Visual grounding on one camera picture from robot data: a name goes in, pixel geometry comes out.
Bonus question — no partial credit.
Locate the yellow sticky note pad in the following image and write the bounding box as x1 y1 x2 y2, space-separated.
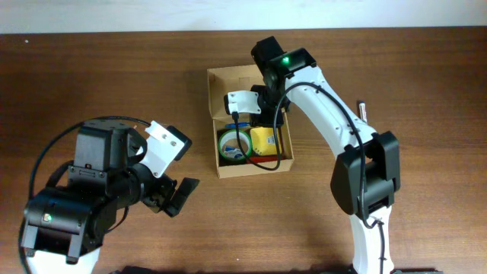
250 127 277 156

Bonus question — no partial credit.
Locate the brown cardboard box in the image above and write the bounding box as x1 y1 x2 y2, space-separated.
207 65 294 179

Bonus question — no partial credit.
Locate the green tape roll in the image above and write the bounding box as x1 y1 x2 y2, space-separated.
218 129 253 161

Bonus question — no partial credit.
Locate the small blue white box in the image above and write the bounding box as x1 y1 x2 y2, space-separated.
222 146 244 161

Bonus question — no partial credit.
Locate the red utility knife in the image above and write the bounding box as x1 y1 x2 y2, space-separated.
246 155 278 164

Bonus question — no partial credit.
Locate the blue white marker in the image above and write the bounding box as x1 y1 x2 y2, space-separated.
357 100 368 123

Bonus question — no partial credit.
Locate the blue ballpoint pen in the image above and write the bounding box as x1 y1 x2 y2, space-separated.
224 122 250 129

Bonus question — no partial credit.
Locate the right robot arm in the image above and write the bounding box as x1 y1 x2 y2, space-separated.
224 37 400 273

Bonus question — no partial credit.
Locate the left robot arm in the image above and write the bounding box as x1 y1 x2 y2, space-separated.
18 116 199 273

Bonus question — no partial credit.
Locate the right black cable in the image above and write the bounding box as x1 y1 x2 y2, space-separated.
231 81 386 274

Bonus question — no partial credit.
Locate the black cable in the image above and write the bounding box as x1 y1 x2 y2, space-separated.
18 115 152 274
231 81 386 274

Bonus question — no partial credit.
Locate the left black cable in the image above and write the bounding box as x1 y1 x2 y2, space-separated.
18 115 152 274

